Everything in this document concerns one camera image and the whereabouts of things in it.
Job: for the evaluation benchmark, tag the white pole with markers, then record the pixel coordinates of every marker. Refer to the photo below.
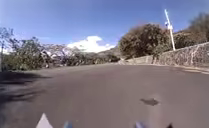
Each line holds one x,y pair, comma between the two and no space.
170,30

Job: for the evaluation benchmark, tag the large leafy tree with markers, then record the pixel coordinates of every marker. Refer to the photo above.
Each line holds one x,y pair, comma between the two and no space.
143,40

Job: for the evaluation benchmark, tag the grey asphalt road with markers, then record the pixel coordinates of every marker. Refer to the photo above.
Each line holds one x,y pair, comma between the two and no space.
102,90

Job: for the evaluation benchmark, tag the row of trees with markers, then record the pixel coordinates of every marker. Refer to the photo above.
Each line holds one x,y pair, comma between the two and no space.
42,55

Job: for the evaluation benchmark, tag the pale kerb strip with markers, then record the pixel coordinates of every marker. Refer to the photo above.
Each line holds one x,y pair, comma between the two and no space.
198,69

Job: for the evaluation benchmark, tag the trees behind wall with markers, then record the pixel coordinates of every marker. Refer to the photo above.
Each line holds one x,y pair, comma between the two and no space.
200,28

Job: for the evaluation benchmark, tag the robot's own part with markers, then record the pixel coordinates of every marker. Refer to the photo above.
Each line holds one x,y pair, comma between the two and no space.
139,125
68,125

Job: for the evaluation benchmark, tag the stone wall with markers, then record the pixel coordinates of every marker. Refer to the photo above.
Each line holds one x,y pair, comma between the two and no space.
192,55

